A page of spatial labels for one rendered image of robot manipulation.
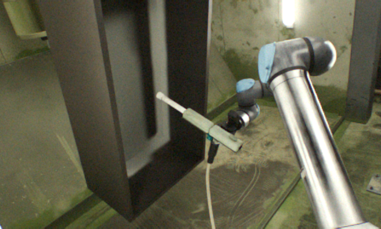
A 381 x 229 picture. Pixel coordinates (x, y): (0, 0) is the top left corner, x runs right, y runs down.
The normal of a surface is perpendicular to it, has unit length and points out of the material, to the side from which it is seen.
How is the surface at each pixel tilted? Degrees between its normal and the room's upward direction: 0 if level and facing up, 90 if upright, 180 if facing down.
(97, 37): 90
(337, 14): 90
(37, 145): 57
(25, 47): 90
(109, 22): 102
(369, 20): 90
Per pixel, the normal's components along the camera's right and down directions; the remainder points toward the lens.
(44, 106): 0.54, -0.32
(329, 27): -0.64, 0.43
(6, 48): 0.75, 0.19
